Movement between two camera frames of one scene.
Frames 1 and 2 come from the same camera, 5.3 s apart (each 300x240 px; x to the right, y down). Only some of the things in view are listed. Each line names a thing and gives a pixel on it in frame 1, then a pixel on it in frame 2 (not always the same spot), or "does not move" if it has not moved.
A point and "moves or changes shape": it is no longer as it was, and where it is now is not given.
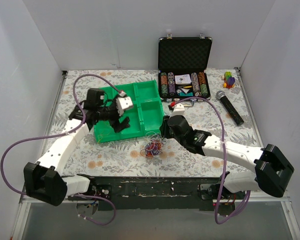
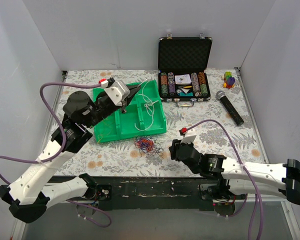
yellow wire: x=98 y=138 does not move
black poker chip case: x=183 y=67 does not move
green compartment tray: x=146 y=116 does not move
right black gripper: x=165 y=126 to x=176 y=150
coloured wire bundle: x=153 y=145 moves or changes shape
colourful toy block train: x=229 y=80 does not move
